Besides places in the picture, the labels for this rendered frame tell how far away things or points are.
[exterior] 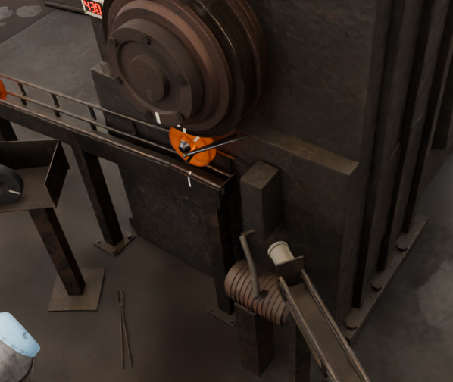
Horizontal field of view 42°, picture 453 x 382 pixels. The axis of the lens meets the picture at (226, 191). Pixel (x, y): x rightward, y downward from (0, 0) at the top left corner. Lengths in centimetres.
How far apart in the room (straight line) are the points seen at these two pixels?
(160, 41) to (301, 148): 49
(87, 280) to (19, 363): 124
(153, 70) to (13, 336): 68
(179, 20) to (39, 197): 88
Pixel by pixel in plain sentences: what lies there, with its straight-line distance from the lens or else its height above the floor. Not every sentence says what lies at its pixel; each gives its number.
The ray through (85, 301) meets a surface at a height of 1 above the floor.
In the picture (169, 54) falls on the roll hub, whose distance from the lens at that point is 141.
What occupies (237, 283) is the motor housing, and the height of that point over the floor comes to 52.
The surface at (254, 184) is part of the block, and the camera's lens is 164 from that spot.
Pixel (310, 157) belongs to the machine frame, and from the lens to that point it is 161.
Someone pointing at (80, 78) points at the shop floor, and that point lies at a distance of 363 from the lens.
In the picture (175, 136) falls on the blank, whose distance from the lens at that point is 177.
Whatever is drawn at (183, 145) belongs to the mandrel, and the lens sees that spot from 172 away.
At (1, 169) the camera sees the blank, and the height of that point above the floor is 74.
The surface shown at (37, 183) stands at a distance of 209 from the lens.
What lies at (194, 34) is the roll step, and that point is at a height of 124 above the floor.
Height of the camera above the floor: 197
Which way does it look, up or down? 46 degrees down
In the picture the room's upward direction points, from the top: 6 degrees counter-clockwise
